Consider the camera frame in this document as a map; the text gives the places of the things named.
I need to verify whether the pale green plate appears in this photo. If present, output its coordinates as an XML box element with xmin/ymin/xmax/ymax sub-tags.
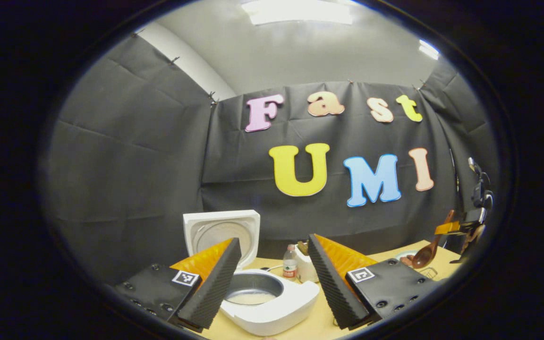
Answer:
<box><xmin>394</xmin><ymin>250</ymin><xmax>420</xmax><ymax>266</ymax></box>

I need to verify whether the white rice cooker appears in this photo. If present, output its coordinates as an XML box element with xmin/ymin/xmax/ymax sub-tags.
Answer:
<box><xmin>182</xmin><ymin>210</ymin><xmax>321</xmax><ymax>337</ymax></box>

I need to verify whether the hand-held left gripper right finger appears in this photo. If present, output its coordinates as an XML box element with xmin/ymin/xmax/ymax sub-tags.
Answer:
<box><xmin>307</xmin><ymin>233</ymin><xmax>442</xmax><ymax>331</ymax></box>

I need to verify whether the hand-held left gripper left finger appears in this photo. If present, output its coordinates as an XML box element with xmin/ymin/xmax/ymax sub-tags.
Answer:
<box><xmin>111</xmin><ymin>237</ymin><xmax>243</xmax><ymax>333</ymax></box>

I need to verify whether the large ceiling light panel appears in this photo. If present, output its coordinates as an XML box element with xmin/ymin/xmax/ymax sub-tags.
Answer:
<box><xmin>241</xmin><ymin>0</ymin><xmax>353</xmax><ymax>26</ymax></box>

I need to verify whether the dark wooden spoon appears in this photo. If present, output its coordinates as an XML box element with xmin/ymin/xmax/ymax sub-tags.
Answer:
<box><xmin>411</xmin><ymin>210</ymin><xmax>456</xmax><ymax>270</ymax></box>

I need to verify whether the white toaster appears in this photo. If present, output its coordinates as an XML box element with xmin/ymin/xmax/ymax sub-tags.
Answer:
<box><xmin>296</xmin><ymin>245</ymin><xmax>320</xmax><ymax>283</ymax></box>

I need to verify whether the clear water bottle red label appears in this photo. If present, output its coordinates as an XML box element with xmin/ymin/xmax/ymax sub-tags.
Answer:
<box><xmin>282</xmin><ymin>244</ymin><xmax>299</xmax><ymax>280</ymax></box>

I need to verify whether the small ceiling light panel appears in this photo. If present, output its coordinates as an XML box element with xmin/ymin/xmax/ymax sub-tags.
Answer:
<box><xmin>418</xmin><ymin>40</ymin><xmax>441</xmax><ymax>60</ymax></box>

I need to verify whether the black backdrop cloth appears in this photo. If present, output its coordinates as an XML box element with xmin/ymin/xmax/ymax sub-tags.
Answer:
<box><xmin>45</xmin><ymin>34</ymin><xmax>499</xmax><ymax>286</ymax></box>

